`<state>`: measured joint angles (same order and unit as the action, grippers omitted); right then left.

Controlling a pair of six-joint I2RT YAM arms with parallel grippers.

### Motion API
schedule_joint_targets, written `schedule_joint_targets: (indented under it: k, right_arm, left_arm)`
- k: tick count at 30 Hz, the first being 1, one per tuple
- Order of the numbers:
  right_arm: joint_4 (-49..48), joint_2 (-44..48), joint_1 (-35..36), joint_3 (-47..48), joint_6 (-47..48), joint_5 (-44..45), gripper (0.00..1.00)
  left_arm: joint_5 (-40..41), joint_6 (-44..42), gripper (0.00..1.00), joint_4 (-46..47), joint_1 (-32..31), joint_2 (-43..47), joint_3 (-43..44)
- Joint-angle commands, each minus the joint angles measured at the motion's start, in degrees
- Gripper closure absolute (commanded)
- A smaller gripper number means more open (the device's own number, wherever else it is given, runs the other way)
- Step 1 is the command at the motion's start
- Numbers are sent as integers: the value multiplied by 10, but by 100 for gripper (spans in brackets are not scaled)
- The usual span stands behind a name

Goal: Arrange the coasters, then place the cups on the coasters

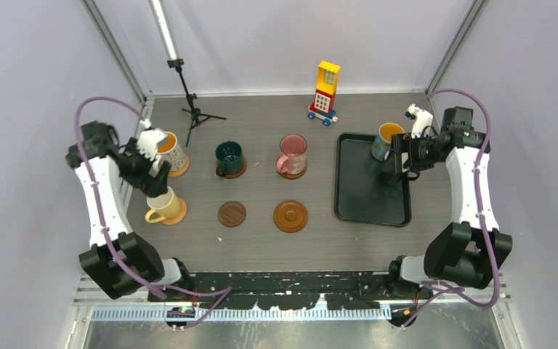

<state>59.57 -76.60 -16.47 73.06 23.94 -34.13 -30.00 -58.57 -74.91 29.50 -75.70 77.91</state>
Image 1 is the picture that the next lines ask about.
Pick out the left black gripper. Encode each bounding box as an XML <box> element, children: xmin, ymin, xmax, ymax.
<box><xmin>118</xmin><ymin>138</ymin><xmax>171</xmax><ymax>197</ymax></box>

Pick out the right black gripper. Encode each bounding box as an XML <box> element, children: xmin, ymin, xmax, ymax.
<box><xmin>382</xmin><ymin>131</ymin><xmax>443</xmax><ymax>173</ymax></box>

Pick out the white patterned mug orange inside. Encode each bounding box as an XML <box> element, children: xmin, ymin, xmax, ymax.
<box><xmin>158</xmin><ymin>132</ymin><xmax>187</xmax><ymax>171</ymax></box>

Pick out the dark green mug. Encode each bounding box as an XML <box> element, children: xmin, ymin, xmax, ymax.
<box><xmin>215</xmin><ymin>140</ymin><xmax>244</xmax><ymax>177</ymax></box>

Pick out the pink mug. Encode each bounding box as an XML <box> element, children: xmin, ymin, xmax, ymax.
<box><xmin>275</xmin><ymin>134</ymin><xmax>307</xmax><ymax>174</ymax></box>

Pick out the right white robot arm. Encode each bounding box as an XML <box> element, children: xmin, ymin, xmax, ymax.
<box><xmin>381</xmin><ymin>105</ymin><xmax>513</xmax><ymax>299</ymax></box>

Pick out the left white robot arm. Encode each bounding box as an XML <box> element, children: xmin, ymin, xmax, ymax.
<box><xmin>65</xmin><ymin>121</ymin><xmax>194</xmax><ymax>301</ymax></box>

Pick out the cork coaster back left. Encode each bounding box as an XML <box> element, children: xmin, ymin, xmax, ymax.
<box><xmin>168</xmin><ymin>155</ymin><xmax>190</xmax><ymax>177</ymax></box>

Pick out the cork coaster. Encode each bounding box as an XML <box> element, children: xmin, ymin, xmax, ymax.
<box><xmin>168</xmin><ymin>155</ymin><xmax>190</xmax><ymax>177</ymax></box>
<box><xmin>162</xmin><ymin>197</ymin><xmax>187</xmax><ymax>225</ymax></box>

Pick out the cork coaster front left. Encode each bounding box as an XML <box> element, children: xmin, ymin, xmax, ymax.
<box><xmin>162</xmin><ymin>197</ymin><xmax>187</xmax><ymax>225</ymax></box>

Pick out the dark walnut coaster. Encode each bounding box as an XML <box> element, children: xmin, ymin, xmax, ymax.
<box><xmin>217</xmin><ymin>201</ymin><xmax>246</xmax><ymax>228</ymax></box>

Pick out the wooden ringed coaster front right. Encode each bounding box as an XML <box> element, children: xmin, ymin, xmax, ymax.
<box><xmin>272</xmin><ymin>200</ymin><xmax>308</xmax><ymax>233</ymax></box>

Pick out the blue mug yellow inside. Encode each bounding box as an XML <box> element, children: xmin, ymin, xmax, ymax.
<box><xmin>371</xmin><ymin>122</ymin><xmax>405</xmax><ymax>161</ymax></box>

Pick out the black serving tray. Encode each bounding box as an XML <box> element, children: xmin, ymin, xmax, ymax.
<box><xmin>334</xmin><ymin>132</ymin><xmax>412</xmax><ymax>227</ymax></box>

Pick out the toy brick tower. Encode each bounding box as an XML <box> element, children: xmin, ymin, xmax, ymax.
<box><xmin>307</xmin><ymin>60</ymin><xmax>341</xmax><ymax>127</ymax></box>

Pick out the black tripod with light pole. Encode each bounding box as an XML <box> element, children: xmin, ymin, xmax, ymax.
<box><xmin>148</xmin><ymin>0</ymin><xmax>227</xmax><ymax>147</ymax></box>

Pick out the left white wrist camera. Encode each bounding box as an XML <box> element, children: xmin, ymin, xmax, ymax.
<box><xmin>136</xmin><ymin>120</ymin><xmax>168</xmax><ymax>161</ymax></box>

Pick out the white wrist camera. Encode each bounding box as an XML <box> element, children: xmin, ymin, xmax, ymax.
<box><xmin>136</xmin><ymin>120</ymin><xmax>168</xmax><ymax>161</ymax></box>
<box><xmin>405</xmin><ymin>104</ymin><xmax>434</xmax><ymax>138</ymax></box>

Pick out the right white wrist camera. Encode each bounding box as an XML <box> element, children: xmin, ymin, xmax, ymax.
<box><xmin>405</xmin><ymin>104</ymin><xmax>434</xmax><ymax>138</ymax></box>

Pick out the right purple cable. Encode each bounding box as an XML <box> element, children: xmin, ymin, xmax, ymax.
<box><xmin>401</xmin><ymin>88</ymin><xmax>501</xmax><ymax>329</ymax></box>

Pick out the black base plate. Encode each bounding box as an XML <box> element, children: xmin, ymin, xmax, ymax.
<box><xmin>145</xmin><ymin>270</ymin><xmax>435</xmax><ymax>312</ymax></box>

